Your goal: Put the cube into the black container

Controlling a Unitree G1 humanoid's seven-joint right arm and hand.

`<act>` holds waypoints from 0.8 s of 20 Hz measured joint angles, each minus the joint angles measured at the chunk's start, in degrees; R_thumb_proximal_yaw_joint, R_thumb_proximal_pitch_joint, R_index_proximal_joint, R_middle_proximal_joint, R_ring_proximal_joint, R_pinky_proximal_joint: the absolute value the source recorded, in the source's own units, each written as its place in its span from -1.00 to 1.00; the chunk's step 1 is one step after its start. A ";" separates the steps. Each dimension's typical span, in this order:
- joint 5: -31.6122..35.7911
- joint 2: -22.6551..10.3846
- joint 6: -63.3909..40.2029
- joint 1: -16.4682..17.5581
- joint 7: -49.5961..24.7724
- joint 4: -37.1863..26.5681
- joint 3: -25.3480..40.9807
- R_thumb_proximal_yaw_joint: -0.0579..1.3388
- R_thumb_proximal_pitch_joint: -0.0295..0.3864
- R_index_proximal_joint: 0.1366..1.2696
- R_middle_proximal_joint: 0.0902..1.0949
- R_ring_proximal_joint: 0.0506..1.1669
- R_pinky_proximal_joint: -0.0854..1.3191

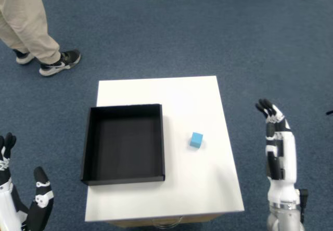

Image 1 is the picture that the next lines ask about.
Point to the beige trousers of person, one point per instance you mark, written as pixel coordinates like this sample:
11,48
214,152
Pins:
23,15

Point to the small blue cube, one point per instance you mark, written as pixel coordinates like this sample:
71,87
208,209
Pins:
196,140

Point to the black white sneaker with swoosh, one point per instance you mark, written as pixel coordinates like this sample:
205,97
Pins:
61,63

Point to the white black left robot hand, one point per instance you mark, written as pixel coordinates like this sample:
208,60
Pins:
39,210

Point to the black open box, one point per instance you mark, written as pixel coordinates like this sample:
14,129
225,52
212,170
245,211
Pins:
125,147

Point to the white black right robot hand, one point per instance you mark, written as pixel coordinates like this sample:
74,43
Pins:
287,150

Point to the small black floor object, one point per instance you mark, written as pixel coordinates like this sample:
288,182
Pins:
329,112

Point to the white square table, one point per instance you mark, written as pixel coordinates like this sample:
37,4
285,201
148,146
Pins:
182,98

